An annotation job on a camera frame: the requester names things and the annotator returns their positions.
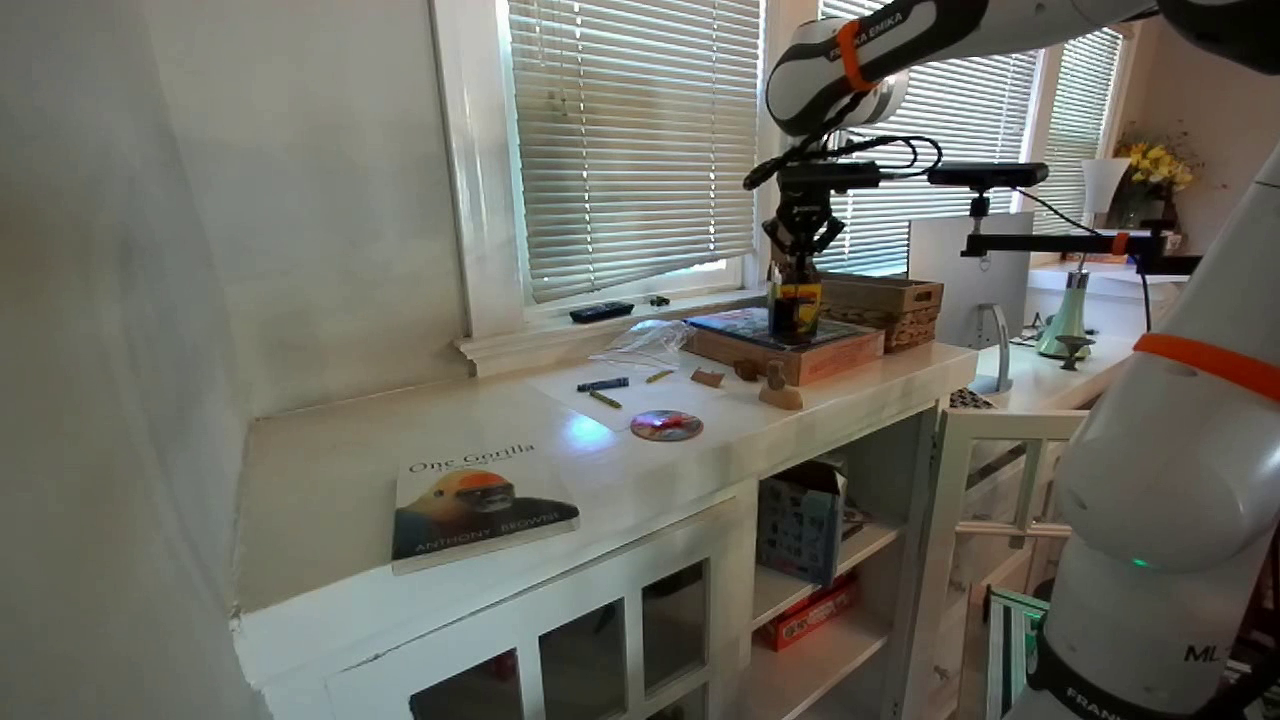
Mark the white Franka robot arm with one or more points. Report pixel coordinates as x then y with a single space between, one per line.
1174 494

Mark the white cabinet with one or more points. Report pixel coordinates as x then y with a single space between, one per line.
643 527

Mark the wide white window blinds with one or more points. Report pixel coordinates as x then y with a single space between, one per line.
627 144

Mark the dark blue marker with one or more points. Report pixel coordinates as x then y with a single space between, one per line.
602 385

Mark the clear plastic bag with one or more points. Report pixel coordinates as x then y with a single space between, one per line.
646 340

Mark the yellow flowers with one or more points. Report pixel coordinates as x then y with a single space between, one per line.
1156 161

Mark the woven wooden box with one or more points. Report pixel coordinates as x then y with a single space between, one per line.
887 314

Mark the black clamp holder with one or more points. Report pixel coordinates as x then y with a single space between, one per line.
798 300

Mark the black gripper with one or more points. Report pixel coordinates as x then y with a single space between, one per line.
811 210

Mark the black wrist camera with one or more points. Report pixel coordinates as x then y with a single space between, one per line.
824 173

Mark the small yellow stick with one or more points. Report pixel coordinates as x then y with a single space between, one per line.
661 376

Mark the round colourful disc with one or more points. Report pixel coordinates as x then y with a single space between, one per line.
665 426

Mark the narrow white window blinds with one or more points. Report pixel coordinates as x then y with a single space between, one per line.
1082 93

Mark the pale green lamp base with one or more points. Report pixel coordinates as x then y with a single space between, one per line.
1065 322

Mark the white window frame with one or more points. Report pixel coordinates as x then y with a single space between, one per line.
464 173

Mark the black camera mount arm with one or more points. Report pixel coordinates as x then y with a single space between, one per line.
1054 244

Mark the small black gadget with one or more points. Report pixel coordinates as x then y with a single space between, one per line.
656 300

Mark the bird cover book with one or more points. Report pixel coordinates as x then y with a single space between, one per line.
483 506

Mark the medium white window blinds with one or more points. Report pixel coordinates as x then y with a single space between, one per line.
974 105

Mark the white monitor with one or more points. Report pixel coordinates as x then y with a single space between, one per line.
954 285

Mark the yellow green pencil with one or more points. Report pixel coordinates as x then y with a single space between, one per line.
611 398

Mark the dark flower pot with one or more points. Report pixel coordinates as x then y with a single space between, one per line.
1144 201

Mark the black remote control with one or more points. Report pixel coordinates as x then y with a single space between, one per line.
602 314

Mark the white side table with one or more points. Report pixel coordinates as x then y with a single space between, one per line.
1024 426

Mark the red flat box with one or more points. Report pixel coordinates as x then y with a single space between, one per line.
805 619

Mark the black stereo camera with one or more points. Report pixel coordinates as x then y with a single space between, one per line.
989 173

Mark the blue box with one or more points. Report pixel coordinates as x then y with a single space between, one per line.
802 527

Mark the green framed panel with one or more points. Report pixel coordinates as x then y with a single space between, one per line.
1013 642

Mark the yellow green crayon box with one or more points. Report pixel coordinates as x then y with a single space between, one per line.
815 327

